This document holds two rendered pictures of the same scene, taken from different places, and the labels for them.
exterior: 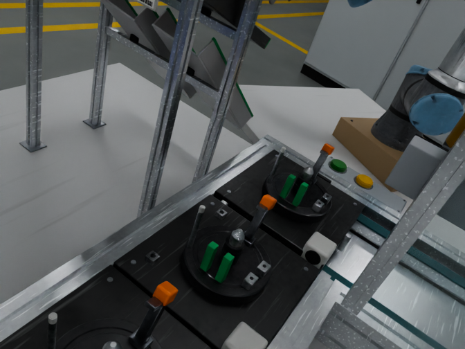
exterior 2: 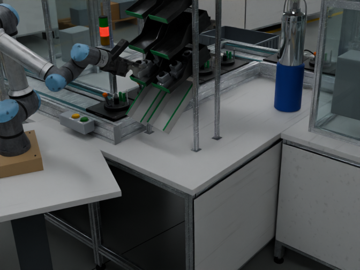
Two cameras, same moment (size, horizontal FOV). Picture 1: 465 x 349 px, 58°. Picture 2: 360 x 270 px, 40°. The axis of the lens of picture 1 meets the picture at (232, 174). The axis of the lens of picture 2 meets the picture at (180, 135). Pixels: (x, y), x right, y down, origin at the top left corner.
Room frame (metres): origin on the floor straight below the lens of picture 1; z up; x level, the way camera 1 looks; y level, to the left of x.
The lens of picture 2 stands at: (2.97, 1.01, 2.01)
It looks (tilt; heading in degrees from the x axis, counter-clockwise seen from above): 26 degrees down; 199
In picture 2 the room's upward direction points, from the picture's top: 1 degrees counter-clockwise
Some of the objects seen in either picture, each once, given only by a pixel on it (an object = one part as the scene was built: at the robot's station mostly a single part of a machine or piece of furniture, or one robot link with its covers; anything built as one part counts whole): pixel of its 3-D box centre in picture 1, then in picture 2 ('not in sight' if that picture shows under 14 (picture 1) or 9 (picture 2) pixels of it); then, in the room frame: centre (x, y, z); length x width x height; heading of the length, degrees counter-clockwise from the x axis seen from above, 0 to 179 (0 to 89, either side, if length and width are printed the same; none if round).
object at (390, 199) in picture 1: (358, 192); (76, 121); (0.86, -0.30, 0.93); 0.21 x 0.07 x 0.06; 68
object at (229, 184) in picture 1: (293, 201); (117, 108); (0.70, -0.14, 0.96); 0.24 x 0.24 x 0.02; 68
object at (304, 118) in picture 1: (369, 163); (28, 162); (1.19, -0.39, 0.84); 0.90 x 0.70 x 0.03; 39
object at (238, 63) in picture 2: not in sight; (224, 57); (-0.22, 0.24, 1.01); 0.24 x 0.24 x 0.13; 68
